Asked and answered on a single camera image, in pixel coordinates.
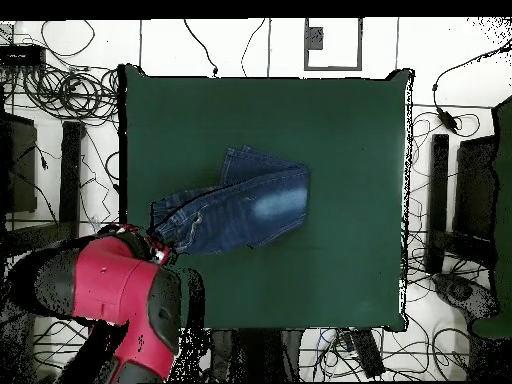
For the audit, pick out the small grey box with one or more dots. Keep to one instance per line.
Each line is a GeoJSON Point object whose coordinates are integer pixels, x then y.
{"type": "Point", "coordinates": [314, 38]}

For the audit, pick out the black power strip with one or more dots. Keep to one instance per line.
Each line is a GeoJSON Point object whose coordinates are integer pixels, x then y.
{"type": "Point", "coordinates": [368, 354]}

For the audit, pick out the black power adapter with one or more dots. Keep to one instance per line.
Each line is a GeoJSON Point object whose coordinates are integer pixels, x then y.
{"type": "Point", "coordinates": [447, 120]}

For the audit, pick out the black stand bar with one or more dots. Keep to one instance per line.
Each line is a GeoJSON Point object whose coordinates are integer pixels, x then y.
{"type": "Point", "coordinates": [438, 192]}
{"type": "Point", "coordinates": [72, 180]}

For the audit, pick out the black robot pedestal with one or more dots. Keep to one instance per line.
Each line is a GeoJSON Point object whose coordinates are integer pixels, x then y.
{"type": "Point", "coordinates": [256, 356]}

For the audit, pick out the flat black electronics box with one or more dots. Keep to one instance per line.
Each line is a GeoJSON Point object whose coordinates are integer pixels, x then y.
{"type": "Point", "coordinates": [22, 56]}

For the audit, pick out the blue denim jeans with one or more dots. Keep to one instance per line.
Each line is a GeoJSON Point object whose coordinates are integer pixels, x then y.
{"type": "Point", "coordinates": [240, 208]}

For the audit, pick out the dark green table cloth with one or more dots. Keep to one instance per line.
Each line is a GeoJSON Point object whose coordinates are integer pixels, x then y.
{"type": "Point", "coordinates": [320, 272]}

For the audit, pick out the large black box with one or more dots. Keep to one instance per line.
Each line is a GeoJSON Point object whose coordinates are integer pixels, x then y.
{"type": "Point", "coordinates": [476, 188]}
{"type": "Point", "coordinates": [20, 168]}

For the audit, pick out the hanging dark green cloth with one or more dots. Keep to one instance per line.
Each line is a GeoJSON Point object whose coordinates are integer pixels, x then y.
{"type": "Point", "coordinates": [503, 240]}

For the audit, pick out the black wheeled stand base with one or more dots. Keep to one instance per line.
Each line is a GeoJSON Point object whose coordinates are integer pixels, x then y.
{"type": "Point", "coordinates": [460, 292]}

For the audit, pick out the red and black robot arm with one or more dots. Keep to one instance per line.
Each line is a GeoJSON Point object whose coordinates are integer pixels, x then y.
{"type": "Point", "coordinates": [112, 280]}

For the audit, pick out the grey rectangular frame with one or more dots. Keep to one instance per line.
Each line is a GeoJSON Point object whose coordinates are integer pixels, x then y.
{"type": "Point", "coordinates": [332, 68]}

